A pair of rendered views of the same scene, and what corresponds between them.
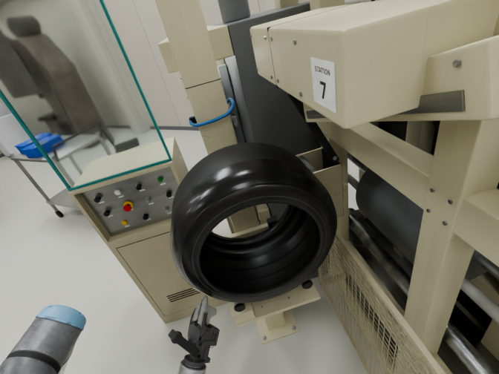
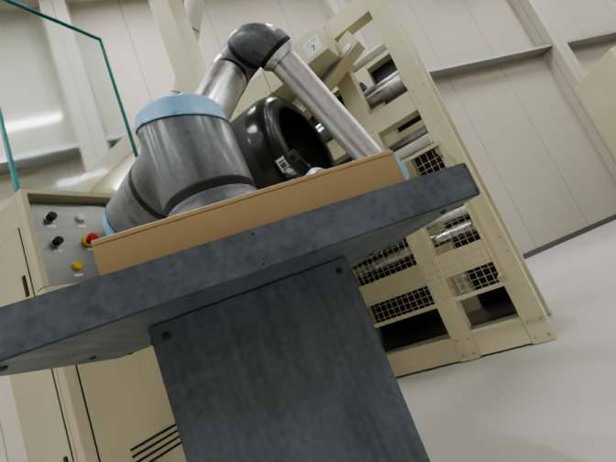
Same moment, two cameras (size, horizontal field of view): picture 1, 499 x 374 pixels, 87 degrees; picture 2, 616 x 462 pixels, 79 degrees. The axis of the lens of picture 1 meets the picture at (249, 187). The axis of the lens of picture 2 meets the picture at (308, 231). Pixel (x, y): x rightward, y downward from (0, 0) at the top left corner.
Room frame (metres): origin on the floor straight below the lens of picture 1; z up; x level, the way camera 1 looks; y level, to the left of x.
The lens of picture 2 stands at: (-0.14, 1.42, 0.51)
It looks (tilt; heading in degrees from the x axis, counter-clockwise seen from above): 11 degrees up; 303
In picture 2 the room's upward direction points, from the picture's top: 22 degrees counter-clockwise
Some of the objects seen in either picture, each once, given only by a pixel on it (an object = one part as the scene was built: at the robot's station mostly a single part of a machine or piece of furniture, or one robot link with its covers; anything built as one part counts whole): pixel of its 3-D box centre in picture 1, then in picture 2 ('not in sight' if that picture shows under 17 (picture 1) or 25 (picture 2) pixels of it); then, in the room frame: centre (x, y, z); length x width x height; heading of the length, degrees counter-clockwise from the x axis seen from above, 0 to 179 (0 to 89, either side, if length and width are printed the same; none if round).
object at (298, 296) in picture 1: (266, 277); not in sight; (0.81, 0.03, 0.80); 0.37 x 0.36 x 0.02; 94
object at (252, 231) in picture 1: (254, 236); not in sight; (0.98, 0.04, 0.90); 0.40 x 0.03 x 0.10; 94
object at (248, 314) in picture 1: (236, 281); not in sight; (0.80, 0.17, 0.84); 0.36 x 0.09 x 0.06; 4
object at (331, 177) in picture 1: (318, 185); not in sight; (1.05, -0.33, 1.05); 0.20 x 0.15 x 0.30; 4
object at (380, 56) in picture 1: (327, 49); (290, 81); (0.70, -0.28, 1.71); 0.61 x 0.25 x 0.15; 4
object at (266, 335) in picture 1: (275, 318); not in sight; (1.06, 0.07, 0.01); 0.27 x 0.27 x 0.02; 4
